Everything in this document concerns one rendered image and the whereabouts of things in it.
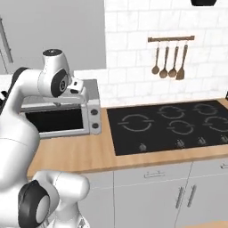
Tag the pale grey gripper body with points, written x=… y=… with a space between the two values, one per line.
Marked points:
x=77 y=97

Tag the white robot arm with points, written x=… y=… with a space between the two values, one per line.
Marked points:
x=17 y=142

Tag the silver toaster oven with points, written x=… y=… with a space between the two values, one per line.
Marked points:
x=92 y=98

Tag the grey tall cupboard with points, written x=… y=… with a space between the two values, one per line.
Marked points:
x=59 y=26

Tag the grey hob knob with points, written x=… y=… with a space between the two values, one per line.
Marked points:
x=179 y=144
x=201 y=141
x=142 y=147

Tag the small brown wooden spoon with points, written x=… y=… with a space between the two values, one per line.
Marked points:
x=155 y=70

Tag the brown wooden ladle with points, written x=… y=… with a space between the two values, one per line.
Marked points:
x=163 y=73

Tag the wide grey drawer front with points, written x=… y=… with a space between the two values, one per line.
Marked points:
x=130 y=175

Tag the black induction hob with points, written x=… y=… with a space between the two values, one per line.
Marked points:
x=166 y=130

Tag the brown wooden round spoon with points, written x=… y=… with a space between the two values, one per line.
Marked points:
x=172 y=72

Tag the brown wooden spatula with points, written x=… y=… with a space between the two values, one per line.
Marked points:
x=180 y=74

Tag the narrow grey cupboard panel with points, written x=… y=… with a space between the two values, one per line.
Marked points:
x=101 y=201

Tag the grey cupboard door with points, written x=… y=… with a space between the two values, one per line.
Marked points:
x=142 y=207
x=210 y=201

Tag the black range hood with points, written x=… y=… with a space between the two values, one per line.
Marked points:
x=203 y=2

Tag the brown wooden utensil rail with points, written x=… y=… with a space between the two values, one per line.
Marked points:
x=171 y=39

